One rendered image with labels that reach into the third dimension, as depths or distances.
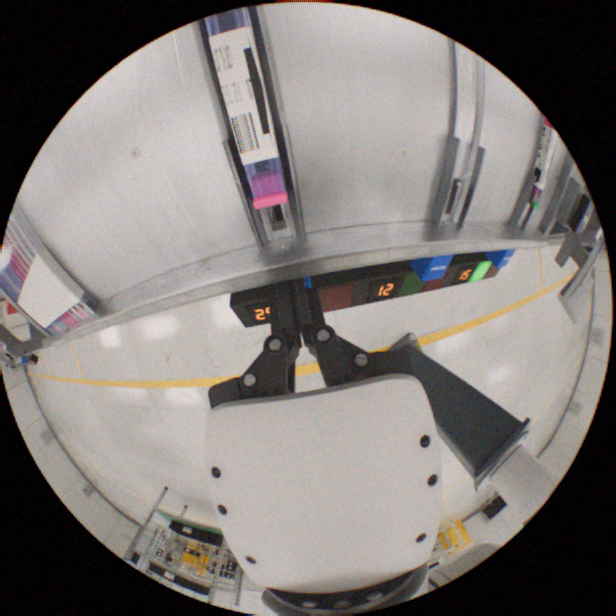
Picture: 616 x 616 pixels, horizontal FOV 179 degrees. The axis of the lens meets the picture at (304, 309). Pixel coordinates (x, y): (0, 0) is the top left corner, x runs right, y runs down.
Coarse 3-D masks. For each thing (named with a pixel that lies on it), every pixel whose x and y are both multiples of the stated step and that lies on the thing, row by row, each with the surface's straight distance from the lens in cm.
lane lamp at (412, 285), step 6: (408, 276) 19; (414, 276) 19; (408, 282) 20; (414, 282) 20; (420, 282) 21; (402, 288) 20; (408, 288) 21; (414, 288) 21; (420, 288) 22; (402, 294) 21; (408, 294) 22; (414, 294) 22
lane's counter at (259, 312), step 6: (246, 306) 17; (252, 306) 17; (258, 306) 17; (264, 306) 17; (252, 312) 18; (258, 312) 18; (264, 312) 18; (252, 318) 19; (258, 318) 19; (264, 318) 19
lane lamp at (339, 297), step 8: (328, 288) 16; (336, 288) 17; (344, 288) 17; (352, 288) 17; (320, 296) 17; (328, 296) 17; (336, 296) 17; (344, 296) 18; (328, 304) 18; (336, 304) 18; (344, 304) 19
